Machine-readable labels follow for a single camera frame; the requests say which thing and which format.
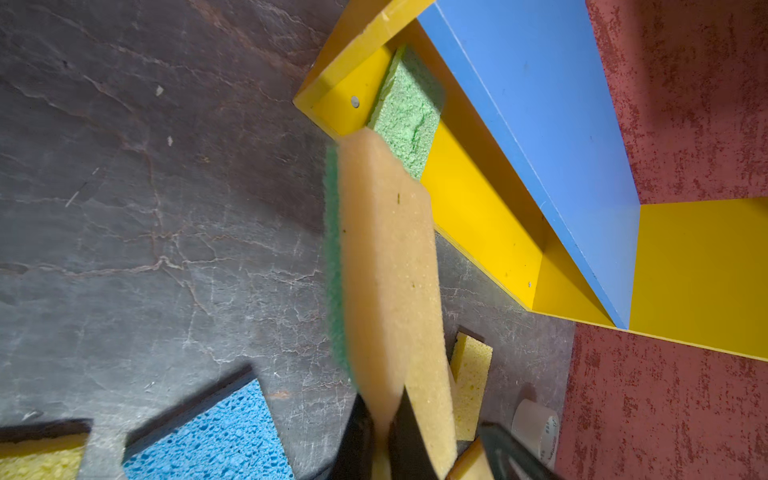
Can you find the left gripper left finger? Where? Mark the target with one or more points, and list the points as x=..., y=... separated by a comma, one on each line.
x=354, y=459

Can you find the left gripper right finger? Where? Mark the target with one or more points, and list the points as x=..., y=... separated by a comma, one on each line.
x=409, y=458

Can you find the tan sponge green scrub back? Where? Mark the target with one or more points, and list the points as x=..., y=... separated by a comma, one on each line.
x=384, y=307

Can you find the green cellulose sponge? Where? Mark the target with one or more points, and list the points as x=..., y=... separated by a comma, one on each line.
x=408, y=110

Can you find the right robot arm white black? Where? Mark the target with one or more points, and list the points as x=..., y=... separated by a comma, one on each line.
x=508, y=458

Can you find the yellow shelf with coloured boards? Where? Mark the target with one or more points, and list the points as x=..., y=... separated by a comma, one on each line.
x=529, y=176

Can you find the tan sponge middle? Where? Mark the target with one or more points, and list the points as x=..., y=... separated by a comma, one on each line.
x=472, y=464

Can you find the yellow cellulose sponge upper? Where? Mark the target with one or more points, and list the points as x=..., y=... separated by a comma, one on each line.
x=470, y=365

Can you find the yellow cellulose sponge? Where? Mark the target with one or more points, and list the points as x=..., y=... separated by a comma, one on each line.
x=47, y=458
x=470, y=365

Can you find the blue sponge right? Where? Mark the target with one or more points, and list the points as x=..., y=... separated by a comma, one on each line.
x=235, y=438

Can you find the clear tape roll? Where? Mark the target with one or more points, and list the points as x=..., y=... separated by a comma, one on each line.
x=537, y=427

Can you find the yellow cellulose sponge lower left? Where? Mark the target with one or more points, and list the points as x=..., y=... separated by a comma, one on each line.
x=47, y=458

